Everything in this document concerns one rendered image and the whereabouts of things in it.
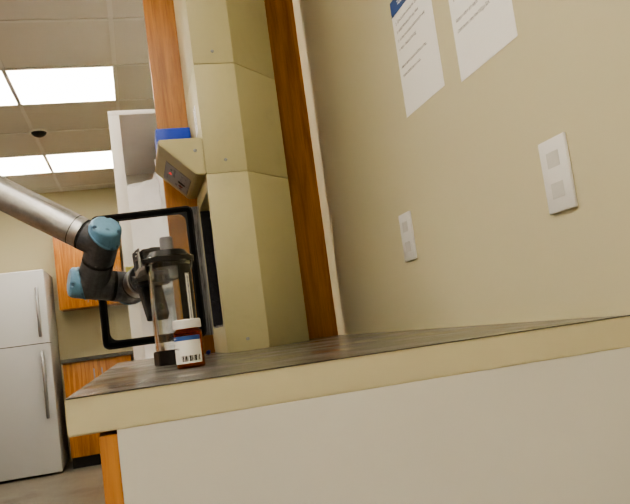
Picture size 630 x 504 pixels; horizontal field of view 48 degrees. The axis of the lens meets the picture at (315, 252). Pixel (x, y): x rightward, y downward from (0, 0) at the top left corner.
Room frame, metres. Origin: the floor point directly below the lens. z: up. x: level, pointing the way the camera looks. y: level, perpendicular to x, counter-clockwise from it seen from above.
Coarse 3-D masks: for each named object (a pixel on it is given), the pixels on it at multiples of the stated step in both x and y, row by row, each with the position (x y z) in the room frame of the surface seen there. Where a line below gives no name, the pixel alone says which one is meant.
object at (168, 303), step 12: (144, 264) 1.48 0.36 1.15; (156, 264) 1.47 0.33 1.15; (168, 264) 1.47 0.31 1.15; (156, 276) 1.47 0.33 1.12; (168, 276) 1.47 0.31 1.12; (156, 288) 1.47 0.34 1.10; (168, 288) 1.47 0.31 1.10; (156, 300) 1.48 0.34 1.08; (168, 300) 1.47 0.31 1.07; (180, 300) 1.48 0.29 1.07; (156, 312) 1.48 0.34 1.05; (168, 312) 1.47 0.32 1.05; (180, 312) 1.47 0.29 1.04; (156, 324) 1.48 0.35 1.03; (168, 324) 1.47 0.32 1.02; (156, 336) 1.48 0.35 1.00; (168, 336) 1.47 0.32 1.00; (156, 348) 1.49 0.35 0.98; (168, 348) 1.47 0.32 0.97
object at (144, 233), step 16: (128, 224) 2.11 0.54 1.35; (144, 224) 2.11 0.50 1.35; (160, 224) 2.12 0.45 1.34; (176, 224) 2.12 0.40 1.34; (128, 240) 2.11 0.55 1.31; (144, 240) 2.11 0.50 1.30; (176, 240) 2.12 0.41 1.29; (128, 256) 2.11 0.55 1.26; (112, 304) 2.10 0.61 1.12; (112, 320) 2.10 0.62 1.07; (128, 320) 2.10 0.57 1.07; (144, 320) 2.11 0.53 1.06; (112, 336) 2.10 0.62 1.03; (128, 336) 2.10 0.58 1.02; (144, 336) 2.11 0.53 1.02
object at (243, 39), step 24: (192, 0) 1.84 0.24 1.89; (216, 0) 1.85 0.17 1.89; (240, 0) 1.92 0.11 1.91; (192, 24) 1.84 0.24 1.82; (216, 24) 1.85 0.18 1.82; (240, 24) 1.91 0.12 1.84; (264, 24) 2.02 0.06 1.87; (192, 48) 1.83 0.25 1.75; (216, 48) 1.85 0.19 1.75; (240, 48) 1.89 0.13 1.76; (264, 48) 2.00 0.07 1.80; (264, 72) 1.99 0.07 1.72
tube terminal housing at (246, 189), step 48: (192, 96) 1.94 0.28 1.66; (240, 96) 1.87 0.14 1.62; (240, 144) 1.86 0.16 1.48; (240, 192) 1.85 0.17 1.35; (288, 192) 2.02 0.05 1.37; (240, 240) 1.85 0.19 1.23; (288, 240) 2.00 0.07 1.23; (240, 288) 1.85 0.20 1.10; (288, 288) 1.97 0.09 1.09; (240, 336) 1.84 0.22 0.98; (288, 336) 1.94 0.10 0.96
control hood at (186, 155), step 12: (168, 144) 1.81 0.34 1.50; (180, 144) 1.82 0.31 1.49; (192, 144) 1.83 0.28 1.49; (156, 156) 1.94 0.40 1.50; (168, 156) 1.85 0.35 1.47; (180, 156) 1.82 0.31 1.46; (192, 156) 1.82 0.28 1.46; (156, 168) 2.05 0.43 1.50; (180, 168) 1.88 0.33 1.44; (192, 168) 1.82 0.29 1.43; (204, 168) 1.83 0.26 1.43; (192, 180) 1.91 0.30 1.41; (180, 192) 2.12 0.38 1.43; (192, 192) 2.04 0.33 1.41
